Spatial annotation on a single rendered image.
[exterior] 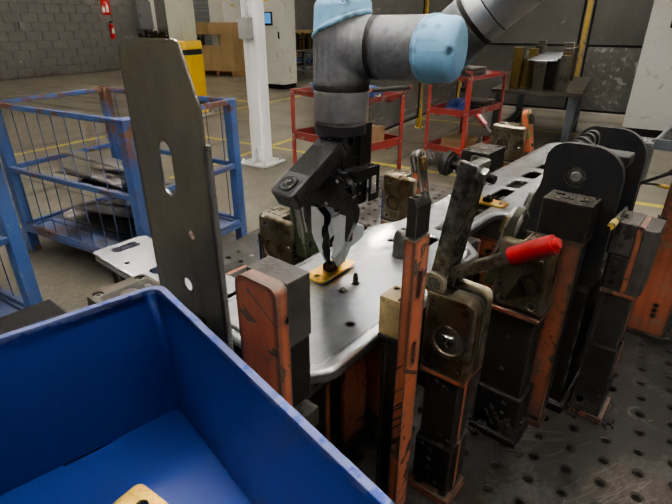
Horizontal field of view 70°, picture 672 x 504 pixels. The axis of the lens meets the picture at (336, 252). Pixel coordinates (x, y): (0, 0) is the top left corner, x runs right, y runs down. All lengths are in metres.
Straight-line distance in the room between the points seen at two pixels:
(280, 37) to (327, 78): 10.62
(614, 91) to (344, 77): 7.77
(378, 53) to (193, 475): 0.48
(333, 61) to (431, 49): 0.13
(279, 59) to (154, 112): 10.86
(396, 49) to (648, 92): 6.95
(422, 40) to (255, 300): 0.38
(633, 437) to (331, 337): 0.62
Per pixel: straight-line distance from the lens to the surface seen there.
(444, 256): 0.59
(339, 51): 0.64
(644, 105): 7.51
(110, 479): 0.44
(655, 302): 1.28
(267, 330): 0.33
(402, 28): 0.61
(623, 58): 8.28
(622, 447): 1.00
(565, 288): 0.82
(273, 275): 0.33
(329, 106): 0.65
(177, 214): 0.48
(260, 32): 5.04
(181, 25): 8.06
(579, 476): 0.93
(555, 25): 8.37
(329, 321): 0.63
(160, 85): 0.45
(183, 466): 0.43
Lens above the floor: 1.35
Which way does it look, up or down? 26 degrees down
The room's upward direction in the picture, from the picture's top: straight up
